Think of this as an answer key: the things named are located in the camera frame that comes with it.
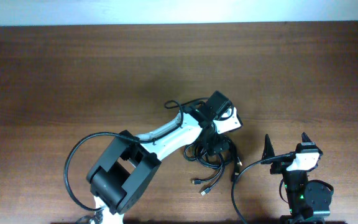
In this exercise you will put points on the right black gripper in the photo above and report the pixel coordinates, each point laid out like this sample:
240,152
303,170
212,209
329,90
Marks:
282,168

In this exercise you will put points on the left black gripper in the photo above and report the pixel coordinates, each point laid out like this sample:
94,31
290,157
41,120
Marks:
209,145

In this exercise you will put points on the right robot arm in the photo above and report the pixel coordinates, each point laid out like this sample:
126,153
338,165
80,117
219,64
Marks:
308,200

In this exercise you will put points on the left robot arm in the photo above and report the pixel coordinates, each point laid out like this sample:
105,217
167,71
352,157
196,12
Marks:
125,169

